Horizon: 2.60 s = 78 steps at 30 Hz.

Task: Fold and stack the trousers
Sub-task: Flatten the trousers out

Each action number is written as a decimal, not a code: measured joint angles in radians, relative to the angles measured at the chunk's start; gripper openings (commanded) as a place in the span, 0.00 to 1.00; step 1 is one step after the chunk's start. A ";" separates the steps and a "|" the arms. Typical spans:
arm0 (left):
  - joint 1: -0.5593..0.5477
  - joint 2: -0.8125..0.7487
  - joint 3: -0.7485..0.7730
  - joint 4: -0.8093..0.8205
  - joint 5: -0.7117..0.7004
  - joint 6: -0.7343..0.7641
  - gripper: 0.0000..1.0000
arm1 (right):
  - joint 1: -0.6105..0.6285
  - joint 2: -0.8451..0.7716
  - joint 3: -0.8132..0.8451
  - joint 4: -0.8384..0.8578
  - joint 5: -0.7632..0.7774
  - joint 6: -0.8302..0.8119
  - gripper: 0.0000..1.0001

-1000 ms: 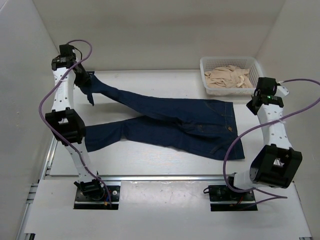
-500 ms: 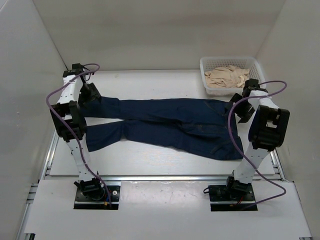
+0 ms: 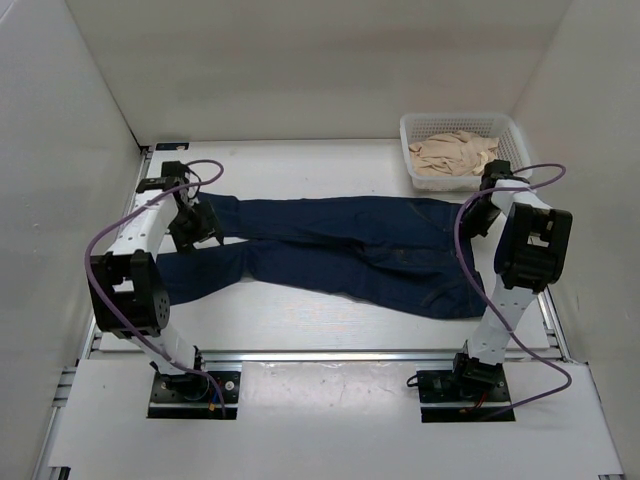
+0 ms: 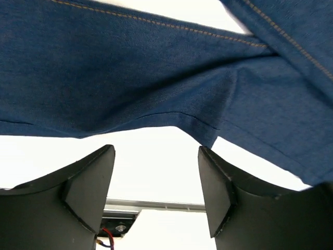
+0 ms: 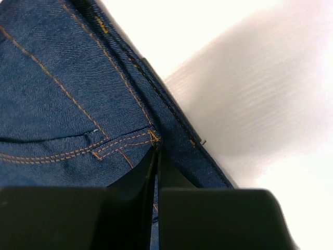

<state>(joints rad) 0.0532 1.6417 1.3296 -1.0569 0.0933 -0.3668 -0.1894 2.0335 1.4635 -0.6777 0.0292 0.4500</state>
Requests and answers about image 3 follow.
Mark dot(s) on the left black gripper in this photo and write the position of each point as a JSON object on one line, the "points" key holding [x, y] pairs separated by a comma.
{"points": [[209, 227]]}

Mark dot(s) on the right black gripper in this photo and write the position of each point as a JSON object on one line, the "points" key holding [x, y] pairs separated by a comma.
{"points": [[469, 227]]}

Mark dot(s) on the dark blue denim trousers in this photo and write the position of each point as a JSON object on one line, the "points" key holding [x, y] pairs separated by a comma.
{"points": [[394, 252]]}

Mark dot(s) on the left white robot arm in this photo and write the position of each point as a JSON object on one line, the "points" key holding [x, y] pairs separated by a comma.
{"points": [[128, 295]]}

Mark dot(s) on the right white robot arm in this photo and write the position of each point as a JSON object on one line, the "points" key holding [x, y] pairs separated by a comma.
{"points": [[530, 256]]}

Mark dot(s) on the beige trousers in basket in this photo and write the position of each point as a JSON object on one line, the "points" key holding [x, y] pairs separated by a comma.
{"points": [[455, 154]]}

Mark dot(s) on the white plastic mesh basket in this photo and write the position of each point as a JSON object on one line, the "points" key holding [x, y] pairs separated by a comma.
{"points": [[417, 127]]}

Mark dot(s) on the blue label sticker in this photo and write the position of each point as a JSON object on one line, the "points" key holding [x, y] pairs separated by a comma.
{"points": [[172, 146]]}

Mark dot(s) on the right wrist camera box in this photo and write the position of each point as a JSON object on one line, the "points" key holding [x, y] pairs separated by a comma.
{"points": [[495, 170]]}

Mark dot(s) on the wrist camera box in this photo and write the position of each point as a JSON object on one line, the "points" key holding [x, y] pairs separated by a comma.
{"points": [[495, 170], [175, 169]]}

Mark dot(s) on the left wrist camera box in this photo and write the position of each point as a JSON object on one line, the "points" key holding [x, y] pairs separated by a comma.
{"points": [[175, 169]]}

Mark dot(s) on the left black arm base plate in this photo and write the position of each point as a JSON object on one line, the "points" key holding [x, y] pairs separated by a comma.
{"points": [[192, 397]]}

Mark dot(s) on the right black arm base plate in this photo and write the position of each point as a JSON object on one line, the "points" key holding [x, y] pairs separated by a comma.
{"points": [[444, 401]]}

